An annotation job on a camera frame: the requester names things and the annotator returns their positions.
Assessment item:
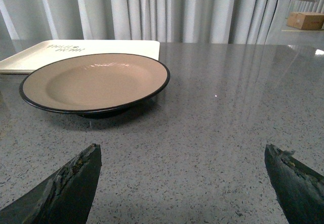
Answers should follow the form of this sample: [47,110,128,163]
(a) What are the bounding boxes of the white rectangular bear tray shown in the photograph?
[1,40,160,74]

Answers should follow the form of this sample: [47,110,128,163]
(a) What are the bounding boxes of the grey pleated curtain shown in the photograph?
[1,0,290,44]

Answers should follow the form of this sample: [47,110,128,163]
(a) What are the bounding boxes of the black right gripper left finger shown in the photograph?
[1,144,102,223]

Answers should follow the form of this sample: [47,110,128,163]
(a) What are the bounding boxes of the beige plate with black rim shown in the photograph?
[19,53,170,118]

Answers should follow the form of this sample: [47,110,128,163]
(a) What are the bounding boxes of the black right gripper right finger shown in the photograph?
[264,144,323,223]

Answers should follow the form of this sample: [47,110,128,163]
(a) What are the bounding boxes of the brown cardboard box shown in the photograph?
[287,12,323,30]

